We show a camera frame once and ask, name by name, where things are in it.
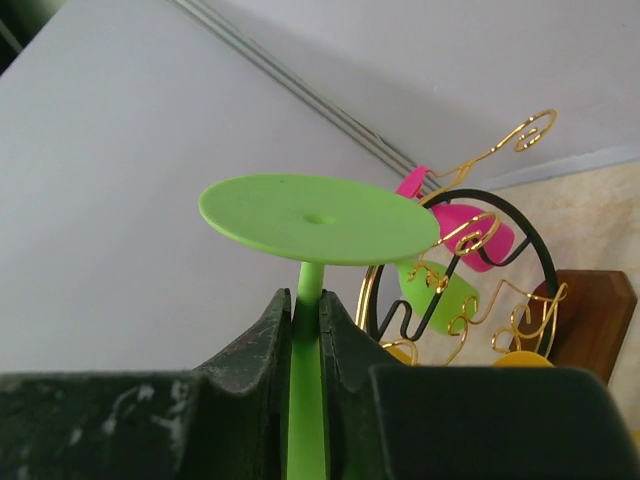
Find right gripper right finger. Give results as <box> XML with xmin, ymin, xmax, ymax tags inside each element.
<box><xmin>319</xmin><ymin>291</ymin><xmax>639</xmax><ymax>479</ymax></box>

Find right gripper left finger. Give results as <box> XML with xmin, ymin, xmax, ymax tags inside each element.
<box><xmin>1</xmin><ymin>289</ymin><xmax>291</xmax><ymax>479</ymax></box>

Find orange wine glass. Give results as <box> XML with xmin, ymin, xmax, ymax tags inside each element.
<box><xmin>383</xmin><ymin>344</ymin><xmax>553</xmax><ymax>368</ymax></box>

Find green wine glass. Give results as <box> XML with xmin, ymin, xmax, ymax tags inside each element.
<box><xmin>396</xmin><ymin>259</ymin><xmax>480</xmax><ymax>336</ymax></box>
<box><xmin>199</xmin><ymin>174</ymin><xmax>440</xmax><ymax>479</ymax></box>

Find pink wine glass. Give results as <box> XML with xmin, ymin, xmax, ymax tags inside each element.
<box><xmin>396</xmin><ymin>166</ymin><xmax>515</xmax><ymax>273</ymax></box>

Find green wine glass front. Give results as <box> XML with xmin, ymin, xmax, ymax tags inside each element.
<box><xmin>199</xmin><ymin>174</ymin><xmax>440</xmax><ymax>479</ymax></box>

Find gold wine glass rack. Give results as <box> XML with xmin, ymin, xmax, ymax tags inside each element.
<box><xmin>354</xmin><ymin>108</ymin><xmax>640</xmax><ymax>386</ymax></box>

